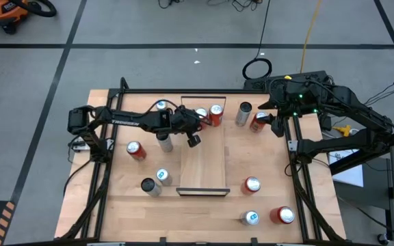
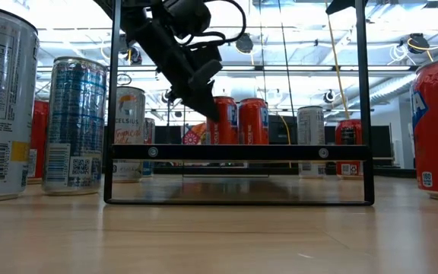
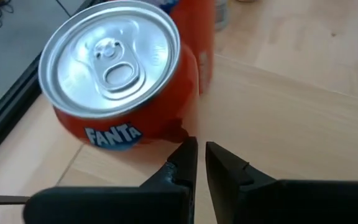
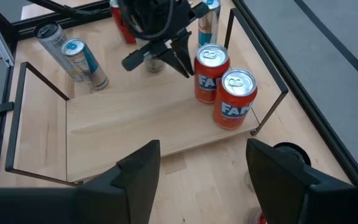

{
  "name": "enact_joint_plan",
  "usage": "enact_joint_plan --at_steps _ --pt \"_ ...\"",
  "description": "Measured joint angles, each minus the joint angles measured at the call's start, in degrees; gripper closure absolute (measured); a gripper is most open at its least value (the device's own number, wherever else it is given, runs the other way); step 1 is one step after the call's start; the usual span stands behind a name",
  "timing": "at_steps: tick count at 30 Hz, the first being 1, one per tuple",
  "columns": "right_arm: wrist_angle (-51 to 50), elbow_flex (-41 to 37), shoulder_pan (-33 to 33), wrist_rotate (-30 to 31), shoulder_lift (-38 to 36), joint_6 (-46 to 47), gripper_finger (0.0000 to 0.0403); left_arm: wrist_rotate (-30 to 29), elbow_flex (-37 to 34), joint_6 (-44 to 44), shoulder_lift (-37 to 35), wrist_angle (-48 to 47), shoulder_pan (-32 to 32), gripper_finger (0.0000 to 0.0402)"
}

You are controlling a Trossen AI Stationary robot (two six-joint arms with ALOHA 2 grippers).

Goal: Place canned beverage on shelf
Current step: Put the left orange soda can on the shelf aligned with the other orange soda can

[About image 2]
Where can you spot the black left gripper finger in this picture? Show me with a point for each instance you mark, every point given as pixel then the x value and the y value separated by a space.
pixel 204 104

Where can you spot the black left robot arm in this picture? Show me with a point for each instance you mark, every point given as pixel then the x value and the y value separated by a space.
pixel 183 15

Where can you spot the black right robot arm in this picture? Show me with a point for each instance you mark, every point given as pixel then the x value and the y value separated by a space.
pixel 340 4

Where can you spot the wooden shelf with black frames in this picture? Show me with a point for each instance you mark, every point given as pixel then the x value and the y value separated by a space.
pixel 242 152

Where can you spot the silver blue slim can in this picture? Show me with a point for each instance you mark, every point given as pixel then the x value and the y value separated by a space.
pixel 74 125
pixel 150 131

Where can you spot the white tall Celsius can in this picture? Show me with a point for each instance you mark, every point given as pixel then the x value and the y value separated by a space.
pixel 311 125
pixel 2 114
pixel 129 114

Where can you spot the long ceiling light strip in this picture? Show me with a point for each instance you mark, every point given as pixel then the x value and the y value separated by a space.
pixel 299 68

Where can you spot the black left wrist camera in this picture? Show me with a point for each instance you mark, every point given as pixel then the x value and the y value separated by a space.
pixel 206 73

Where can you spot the black aluminium table frame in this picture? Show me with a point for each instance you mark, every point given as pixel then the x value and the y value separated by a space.
pixel 223 171

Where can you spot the silver ventilation duct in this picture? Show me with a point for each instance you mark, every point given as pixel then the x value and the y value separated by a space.
pixel 390 89

